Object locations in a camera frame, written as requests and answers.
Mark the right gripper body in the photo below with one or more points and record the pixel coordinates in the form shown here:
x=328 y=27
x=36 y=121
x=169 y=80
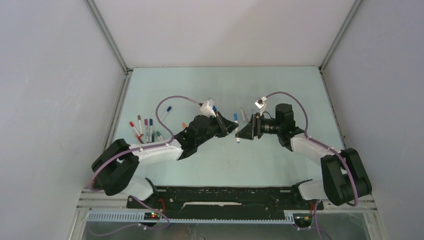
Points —
x=265 y=126

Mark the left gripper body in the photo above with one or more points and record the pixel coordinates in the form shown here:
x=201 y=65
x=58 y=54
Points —
x=216 y=127

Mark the yellow pen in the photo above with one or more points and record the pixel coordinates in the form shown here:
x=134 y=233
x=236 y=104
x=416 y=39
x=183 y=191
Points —
x=243 y=114

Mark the dark blue cap pen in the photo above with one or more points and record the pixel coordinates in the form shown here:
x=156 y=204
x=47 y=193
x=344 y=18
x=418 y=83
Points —
x=162 y=117

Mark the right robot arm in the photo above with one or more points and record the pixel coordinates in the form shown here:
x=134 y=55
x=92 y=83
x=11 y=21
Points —
x=344 y=178

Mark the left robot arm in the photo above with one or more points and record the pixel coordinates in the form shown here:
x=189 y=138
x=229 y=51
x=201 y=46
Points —
x=118 y=169

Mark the maroon pen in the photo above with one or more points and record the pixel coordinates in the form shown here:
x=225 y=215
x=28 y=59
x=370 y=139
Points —
x=140 y=125

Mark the red pen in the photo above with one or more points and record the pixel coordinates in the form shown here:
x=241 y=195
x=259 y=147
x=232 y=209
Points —
x=137 y=134

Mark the right controller board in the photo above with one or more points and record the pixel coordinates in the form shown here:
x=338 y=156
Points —
x=302 y=219

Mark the controller board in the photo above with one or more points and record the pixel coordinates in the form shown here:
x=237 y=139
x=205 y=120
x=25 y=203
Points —
x=152 y=216
x=302 y=219

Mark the left controller board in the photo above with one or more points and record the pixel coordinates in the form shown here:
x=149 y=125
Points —
x=152 y=216

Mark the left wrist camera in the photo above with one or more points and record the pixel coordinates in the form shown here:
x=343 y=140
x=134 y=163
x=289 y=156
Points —
x=207 y=108

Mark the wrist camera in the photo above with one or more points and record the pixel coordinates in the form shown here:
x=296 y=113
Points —
x=261 y=105
x=207 y=108

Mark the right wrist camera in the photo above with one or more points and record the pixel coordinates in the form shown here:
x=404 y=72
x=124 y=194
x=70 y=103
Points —
x=261 y=105

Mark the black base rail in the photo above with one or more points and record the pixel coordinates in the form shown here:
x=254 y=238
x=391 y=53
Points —
x=229 y=203

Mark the white cable duct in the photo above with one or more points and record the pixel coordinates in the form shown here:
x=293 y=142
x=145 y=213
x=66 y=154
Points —
x=140 y=217

